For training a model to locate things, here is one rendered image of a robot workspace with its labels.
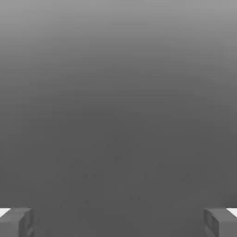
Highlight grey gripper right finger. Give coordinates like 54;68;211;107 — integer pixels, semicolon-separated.
203;207;237;237

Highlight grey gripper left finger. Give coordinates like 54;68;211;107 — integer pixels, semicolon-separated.
0;207;35;237

